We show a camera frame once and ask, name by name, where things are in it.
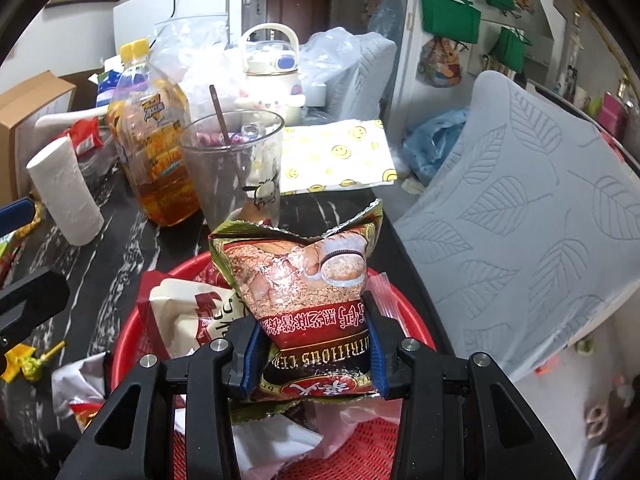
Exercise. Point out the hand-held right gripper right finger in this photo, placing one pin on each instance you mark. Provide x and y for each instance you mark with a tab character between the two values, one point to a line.
376	360

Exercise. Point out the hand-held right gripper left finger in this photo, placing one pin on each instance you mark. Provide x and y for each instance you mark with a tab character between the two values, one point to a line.
250	360

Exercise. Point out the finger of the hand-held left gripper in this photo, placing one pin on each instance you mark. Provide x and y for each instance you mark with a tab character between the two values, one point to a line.
17	215
32	297

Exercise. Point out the red plastic mesh basket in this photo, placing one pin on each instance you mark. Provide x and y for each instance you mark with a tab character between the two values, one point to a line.
425	331

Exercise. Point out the white paper towel roll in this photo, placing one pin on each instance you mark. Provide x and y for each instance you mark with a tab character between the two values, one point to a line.
65	195

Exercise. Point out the yellow green candy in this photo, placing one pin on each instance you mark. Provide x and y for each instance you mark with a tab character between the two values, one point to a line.
27	362

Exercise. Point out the white plastic packet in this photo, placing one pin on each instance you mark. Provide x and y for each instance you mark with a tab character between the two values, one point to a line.
275	445

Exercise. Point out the white red snack packet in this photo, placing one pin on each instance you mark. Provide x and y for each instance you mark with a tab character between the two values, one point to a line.
175	305

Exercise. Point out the crumpled white red wrapper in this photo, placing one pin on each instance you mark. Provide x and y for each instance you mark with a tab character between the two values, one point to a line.
75	385

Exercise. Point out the red plastic packet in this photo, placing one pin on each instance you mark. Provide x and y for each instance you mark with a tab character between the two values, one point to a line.
85	135

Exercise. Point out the brown cardboard box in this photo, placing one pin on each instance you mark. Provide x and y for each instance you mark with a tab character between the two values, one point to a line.
30	110

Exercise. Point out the blue tissue pack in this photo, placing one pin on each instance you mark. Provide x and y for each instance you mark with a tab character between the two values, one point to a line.
110	87

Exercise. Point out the clear glass cup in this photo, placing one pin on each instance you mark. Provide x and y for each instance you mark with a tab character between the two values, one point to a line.
220	185

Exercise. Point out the smiley print paper bag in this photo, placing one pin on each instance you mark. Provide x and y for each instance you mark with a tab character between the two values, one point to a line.
330	160

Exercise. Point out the chair with leaf pattern cover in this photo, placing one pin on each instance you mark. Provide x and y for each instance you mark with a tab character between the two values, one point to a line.
525	210
365	80

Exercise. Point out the blue plastic bag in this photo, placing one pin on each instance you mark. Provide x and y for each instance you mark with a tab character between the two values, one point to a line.
435	145

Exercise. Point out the white refrigerator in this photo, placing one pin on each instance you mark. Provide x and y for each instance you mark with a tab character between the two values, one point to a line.
145	15

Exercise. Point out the clear zip bag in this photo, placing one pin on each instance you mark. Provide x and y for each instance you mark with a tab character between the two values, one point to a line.
200	45

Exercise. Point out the white cartoon kettle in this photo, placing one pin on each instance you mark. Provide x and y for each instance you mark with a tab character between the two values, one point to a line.
270	85

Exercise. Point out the colourful printed hanging bag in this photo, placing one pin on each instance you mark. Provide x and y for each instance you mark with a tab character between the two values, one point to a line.
440	65

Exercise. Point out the clear plastic bag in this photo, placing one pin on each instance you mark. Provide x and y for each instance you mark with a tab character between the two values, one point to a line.
325	50

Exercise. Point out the white mug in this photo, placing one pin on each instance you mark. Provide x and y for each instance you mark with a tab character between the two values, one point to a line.
582	97

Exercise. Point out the small green tote bag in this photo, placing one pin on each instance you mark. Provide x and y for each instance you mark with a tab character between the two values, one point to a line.
510	52

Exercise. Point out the pink box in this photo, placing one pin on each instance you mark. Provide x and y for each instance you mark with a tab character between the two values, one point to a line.
614	110

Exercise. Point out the brown door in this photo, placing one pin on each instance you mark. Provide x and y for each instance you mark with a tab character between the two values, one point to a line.
295	0

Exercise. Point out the large green tote bag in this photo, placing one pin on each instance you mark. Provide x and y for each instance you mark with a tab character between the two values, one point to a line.
450	15

